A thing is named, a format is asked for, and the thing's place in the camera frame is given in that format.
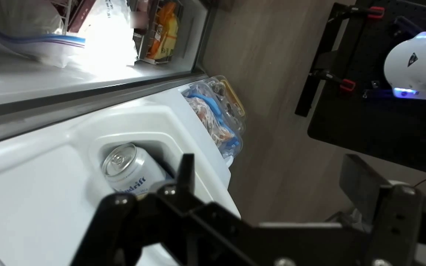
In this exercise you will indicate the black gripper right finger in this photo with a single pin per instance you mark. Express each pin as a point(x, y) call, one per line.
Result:
point(395, 222)

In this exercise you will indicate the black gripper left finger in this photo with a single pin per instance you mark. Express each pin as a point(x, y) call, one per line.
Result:
point(139, 222)

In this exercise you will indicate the small blue-capped bottle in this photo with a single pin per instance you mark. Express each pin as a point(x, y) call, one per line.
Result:
point(125, 167)

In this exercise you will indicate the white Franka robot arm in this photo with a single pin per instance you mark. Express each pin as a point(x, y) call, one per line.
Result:
point(420, 64)

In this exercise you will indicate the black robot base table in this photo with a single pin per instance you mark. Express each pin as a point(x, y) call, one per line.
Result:
point(370, 127)

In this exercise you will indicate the stainless steel fridge cabinet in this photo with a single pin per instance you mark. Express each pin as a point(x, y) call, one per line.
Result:
point(114, 39)

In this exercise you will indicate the white-lined freezer door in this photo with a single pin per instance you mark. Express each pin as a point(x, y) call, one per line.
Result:
point(36, 197)

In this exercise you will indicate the frozen food bag blue seal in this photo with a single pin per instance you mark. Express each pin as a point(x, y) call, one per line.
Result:
point(218, 119)

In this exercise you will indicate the orange yellow food package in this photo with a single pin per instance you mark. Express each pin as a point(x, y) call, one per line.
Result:
point(163, 30)

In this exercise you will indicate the clear zip bag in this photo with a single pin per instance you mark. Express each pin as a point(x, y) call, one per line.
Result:
point(30, 34)

